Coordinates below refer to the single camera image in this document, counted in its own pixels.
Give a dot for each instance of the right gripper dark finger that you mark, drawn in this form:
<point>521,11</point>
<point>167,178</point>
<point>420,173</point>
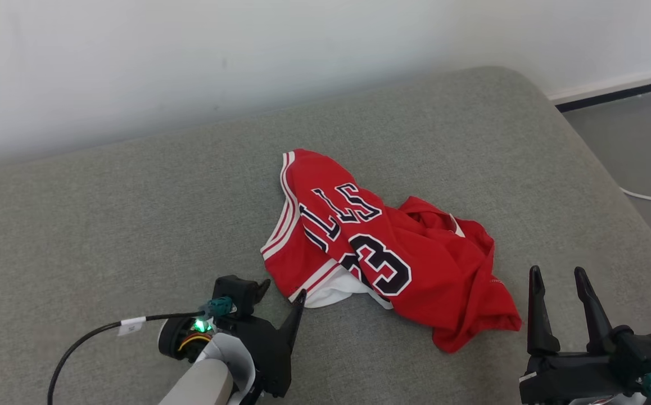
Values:
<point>539,315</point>
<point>595,315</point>

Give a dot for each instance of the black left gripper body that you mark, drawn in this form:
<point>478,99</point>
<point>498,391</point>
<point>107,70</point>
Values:
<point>266,354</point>

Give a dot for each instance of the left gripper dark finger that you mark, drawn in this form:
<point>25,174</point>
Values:
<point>294,320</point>

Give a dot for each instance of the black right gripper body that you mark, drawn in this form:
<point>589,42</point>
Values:
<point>573,377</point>

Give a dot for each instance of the red basketball jersey number 23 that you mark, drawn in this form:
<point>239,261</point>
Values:
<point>415,264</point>

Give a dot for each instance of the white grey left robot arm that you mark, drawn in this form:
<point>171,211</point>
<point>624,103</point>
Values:
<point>202,382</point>

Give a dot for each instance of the grey fabric sofa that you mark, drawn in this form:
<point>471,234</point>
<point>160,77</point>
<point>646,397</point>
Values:
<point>134,225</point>

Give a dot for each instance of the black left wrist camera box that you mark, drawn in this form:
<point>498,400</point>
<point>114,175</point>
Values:
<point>238,292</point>

